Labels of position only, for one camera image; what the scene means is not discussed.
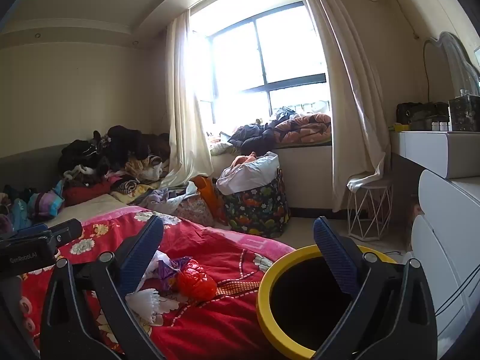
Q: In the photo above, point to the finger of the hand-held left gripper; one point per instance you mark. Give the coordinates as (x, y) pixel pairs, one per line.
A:
(67, 230)
(32, 230)

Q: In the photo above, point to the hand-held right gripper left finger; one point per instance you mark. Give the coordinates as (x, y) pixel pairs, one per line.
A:
(140, 255)

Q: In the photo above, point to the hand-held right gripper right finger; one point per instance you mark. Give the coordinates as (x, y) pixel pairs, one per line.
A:
(333, 255)

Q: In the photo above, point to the purple wrapper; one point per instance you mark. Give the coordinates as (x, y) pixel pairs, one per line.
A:
(168, 270)

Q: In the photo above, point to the white foam net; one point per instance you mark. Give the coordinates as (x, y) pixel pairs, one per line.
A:
(146, 302)

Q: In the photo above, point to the red plastic bag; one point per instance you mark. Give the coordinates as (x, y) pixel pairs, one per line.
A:
(195, 281)

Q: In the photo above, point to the yellow-rimmed black trash bin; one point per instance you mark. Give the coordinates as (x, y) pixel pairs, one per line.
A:
(270, 281)

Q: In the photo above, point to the teal clothes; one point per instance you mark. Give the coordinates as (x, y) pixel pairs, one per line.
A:
(17, 210)

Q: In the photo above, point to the striped purple blue cloth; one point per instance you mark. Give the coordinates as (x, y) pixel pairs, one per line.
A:
(45, 202)

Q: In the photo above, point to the bed with beige sheet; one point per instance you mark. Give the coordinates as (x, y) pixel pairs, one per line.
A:
(90, 206)

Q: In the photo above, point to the red cloth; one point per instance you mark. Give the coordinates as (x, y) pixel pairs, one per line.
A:
(86, 193)

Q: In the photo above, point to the grey padded headboard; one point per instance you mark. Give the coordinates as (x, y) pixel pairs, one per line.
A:
(30, 168)

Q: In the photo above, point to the white lilac clothes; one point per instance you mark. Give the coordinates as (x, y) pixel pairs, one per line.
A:
(168, 198)

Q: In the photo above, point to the yellow brown patterned cloth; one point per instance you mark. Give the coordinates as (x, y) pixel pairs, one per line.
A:
(129, 189)

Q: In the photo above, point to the pink floral bag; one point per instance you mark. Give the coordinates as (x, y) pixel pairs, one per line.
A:
(195, 210)

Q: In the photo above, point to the orange white fluffy cloth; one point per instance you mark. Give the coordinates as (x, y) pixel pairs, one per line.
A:
(144, 167)

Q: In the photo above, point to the brown cardboard box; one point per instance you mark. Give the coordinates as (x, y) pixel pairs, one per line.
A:
(415, 213)

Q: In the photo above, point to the orange bag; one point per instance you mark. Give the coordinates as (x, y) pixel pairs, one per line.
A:
(210, 195)

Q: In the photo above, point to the dinosaur print laundry bag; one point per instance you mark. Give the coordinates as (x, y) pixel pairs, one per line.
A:
(255, 206)

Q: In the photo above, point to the red floral blanket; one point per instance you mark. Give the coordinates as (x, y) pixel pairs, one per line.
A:
(210, 318)

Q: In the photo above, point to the pile of dark clothes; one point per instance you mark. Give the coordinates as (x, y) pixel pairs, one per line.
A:
(123, 138)

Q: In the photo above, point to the white plastic bag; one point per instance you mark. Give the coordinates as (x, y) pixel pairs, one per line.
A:
(247, 176)

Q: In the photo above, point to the white rounded drawer cabinet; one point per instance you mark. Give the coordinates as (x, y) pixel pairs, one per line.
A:
(450, 225)

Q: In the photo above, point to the orange patterned quilt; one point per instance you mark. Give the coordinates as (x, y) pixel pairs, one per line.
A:
(303, 127)

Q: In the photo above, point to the orange pink cloth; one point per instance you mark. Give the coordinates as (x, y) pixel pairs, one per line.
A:
(243, 159)

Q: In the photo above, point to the white vanity desk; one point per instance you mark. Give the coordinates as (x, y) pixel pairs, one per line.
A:
(431, 153)

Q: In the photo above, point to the sheer cream curtain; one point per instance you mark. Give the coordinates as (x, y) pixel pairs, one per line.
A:
(183, 120)

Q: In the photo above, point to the yellow item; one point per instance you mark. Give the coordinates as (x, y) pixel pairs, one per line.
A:
(396, 127)

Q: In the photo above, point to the dark jacket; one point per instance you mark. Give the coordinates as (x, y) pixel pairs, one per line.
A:
(247, 135)

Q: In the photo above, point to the thick cream curtain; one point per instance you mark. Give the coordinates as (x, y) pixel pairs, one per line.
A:
(352, 101)

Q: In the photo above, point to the dark bag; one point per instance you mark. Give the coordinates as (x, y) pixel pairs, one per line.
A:
(416, 112)

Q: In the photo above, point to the clear organiser box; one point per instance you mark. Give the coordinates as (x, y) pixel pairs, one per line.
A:
(465, 112)

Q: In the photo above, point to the wavy frame mirror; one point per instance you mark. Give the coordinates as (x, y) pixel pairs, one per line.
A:
(453, 63)

